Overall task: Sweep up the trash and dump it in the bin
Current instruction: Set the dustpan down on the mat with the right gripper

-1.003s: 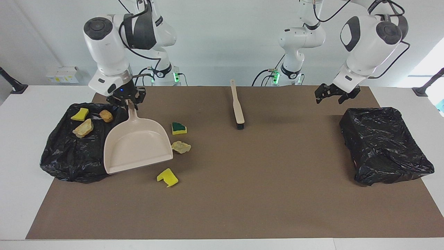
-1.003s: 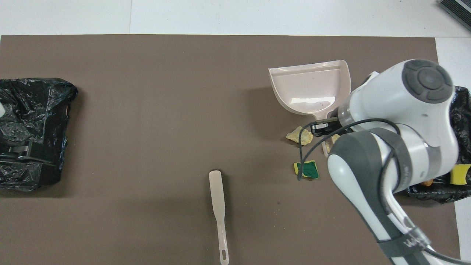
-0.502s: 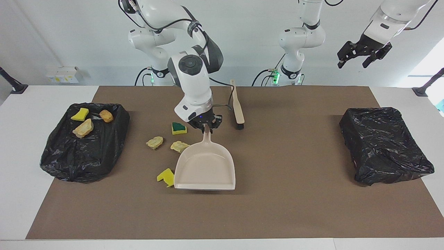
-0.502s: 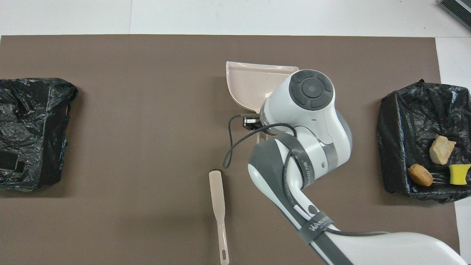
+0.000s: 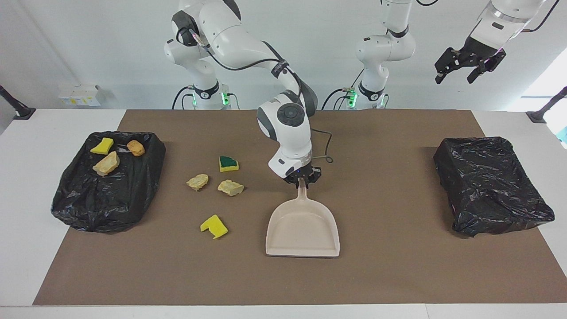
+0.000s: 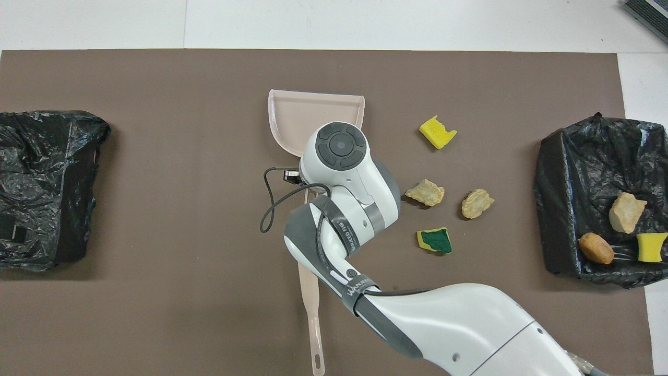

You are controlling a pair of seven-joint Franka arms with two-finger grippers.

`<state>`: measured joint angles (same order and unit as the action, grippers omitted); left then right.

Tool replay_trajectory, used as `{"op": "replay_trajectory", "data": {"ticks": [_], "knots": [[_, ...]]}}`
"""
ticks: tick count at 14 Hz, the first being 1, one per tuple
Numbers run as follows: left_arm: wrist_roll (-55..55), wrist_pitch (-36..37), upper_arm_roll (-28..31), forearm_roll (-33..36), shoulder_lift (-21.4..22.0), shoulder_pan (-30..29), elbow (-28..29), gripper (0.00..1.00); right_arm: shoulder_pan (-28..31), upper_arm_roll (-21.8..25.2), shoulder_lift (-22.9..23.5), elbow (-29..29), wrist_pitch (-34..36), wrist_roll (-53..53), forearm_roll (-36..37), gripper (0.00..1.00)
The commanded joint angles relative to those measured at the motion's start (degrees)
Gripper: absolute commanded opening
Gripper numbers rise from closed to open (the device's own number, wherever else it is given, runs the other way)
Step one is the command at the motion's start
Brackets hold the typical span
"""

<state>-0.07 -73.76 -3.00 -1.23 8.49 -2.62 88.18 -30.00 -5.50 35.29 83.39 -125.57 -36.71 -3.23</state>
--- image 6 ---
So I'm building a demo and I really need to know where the beige plastic dustpan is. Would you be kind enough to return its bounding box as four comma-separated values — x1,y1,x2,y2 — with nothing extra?
267,88,366,205

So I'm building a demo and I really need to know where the beige brush with black bristles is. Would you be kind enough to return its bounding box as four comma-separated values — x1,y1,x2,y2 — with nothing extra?
297,260,327,376

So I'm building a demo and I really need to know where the brown oval sponge piece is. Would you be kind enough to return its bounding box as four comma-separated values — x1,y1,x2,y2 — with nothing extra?
578,232,616,266

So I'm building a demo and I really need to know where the beige sponge chunk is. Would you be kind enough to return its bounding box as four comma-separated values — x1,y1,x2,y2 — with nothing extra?
404,179,446,207
461,189,495,220
609,191,648,234

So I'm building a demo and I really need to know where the yellow sponge wedge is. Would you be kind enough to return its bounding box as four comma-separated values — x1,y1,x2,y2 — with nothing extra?
635,232,668,263

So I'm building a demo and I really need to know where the bin with black bag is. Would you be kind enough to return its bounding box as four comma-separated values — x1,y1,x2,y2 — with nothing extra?
533,112,668,289
0,110,112,272

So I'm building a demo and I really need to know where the notched yellow sponge piece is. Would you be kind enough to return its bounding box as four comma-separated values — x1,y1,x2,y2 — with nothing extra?
419,115,458,150

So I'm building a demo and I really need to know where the yellow and green sponge piece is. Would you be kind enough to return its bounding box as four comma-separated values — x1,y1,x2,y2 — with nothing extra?
416,227,454,255

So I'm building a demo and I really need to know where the brown table mat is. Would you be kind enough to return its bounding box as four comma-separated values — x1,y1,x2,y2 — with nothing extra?
0,49,655,376

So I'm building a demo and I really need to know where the grey ribbed device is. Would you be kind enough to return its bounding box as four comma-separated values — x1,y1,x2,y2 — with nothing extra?
620,0,668,30

